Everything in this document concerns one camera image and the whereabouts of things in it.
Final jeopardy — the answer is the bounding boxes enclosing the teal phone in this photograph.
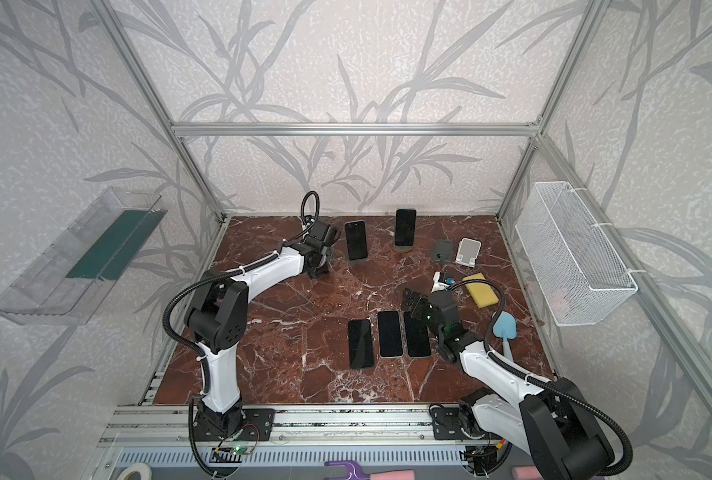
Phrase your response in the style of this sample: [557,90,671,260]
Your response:
[404,312,431,358]

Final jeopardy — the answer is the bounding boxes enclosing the pink-edged phone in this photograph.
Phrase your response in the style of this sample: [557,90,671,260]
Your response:
[344,220,368,262]

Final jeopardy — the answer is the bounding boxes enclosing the white-edged phone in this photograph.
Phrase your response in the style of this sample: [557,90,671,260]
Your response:
[377,311,404,358]

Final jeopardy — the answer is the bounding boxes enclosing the white folding phone stand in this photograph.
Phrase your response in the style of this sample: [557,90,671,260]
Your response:
[455,238,482,268]

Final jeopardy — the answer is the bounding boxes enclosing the black phone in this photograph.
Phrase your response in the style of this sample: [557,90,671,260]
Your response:
[348,319,375,369]

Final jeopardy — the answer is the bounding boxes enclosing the dark phone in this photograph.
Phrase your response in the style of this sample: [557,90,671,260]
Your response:
[394,209,417,248]

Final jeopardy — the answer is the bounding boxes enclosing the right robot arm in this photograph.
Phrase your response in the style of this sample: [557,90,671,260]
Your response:
[402,285,634,479]

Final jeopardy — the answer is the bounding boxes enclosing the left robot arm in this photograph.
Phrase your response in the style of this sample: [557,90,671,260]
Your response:
[162,218,339,438]

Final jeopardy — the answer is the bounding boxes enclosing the grey round phone stand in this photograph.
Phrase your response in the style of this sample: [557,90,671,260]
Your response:
[431,239,455,264]

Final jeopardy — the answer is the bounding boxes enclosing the yellow sponge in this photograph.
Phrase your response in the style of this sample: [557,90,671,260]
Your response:
[464,273,499,309]

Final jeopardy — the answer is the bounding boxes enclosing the light blue sponge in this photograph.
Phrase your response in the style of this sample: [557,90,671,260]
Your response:
[493,312,517,361]

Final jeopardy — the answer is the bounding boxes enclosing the purple pink scoop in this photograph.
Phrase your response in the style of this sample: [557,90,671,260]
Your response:
[511,466,543,480]

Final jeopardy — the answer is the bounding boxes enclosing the purple plastic tool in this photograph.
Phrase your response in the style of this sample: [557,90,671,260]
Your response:
[324,460,416,480]

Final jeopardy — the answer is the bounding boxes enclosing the white tape roll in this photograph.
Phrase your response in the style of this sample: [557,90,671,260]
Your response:
[117,462,153,480]

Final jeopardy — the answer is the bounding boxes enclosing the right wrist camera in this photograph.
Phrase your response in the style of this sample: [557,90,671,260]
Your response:
[431,271,455,292]

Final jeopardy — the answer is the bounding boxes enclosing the white wire mesh basket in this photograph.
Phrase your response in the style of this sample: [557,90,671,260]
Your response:
[516,181,638,327]

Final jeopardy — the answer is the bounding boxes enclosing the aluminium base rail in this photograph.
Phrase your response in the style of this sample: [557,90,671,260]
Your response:
[94,403,603,466]

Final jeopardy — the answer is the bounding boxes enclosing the clear acrylic wall shelf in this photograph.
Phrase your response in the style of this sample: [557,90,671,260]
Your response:
[0,187,167,326]

